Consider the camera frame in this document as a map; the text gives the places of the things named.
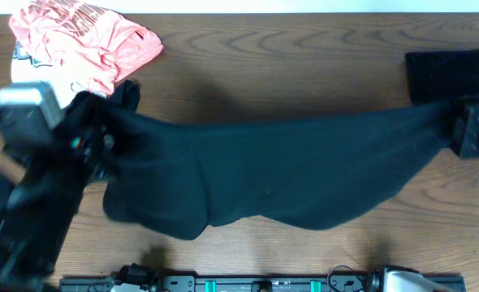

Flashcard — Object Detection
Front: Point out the black fabric storage container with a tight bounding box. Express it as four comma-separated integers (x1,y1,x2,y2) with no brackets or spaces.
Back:
405,49,479,105

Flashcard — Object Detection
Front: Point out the coral pink printed shirt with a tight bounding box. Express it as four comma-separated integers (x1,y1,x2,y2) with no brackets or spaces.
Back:
8,0,164,95

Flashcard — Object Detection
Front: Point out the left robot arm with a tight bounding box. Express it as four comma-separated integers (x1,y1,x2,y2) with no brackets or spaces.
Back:
0,93,111,291

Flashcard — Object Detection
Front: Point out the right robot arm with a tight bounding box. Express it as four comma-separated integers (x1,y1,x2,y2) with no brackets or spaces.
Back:
360,96,479,292

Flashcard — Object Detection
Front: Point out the black t-shirt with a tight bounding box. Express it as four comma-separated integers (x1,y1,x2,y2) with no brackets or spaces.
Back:
60,91,464,241

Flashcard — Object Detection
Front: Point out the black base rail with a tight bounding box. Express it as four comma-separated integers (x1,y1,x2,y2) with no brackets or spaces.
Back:
58,264,467,292

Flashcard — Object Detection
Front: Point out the white printed shirt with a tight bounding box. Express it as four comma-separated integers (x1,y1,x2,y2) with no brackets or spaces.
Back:
11,41,108,108

